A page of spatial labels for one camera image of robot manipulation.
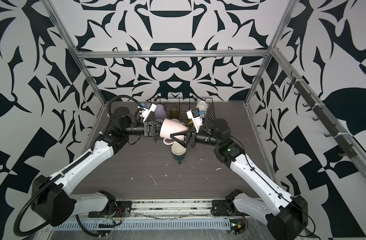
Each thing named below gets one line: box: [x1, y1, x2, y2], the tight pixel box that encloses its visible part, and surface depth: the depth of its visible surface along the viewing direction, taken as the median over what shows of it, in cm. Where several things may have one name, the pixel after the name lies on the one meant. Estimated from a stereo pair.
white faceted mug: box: [196, 100, 209, 118], surface depth 104 cm
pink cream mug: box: [160, 118, 188, 145], surface depth 62 cm
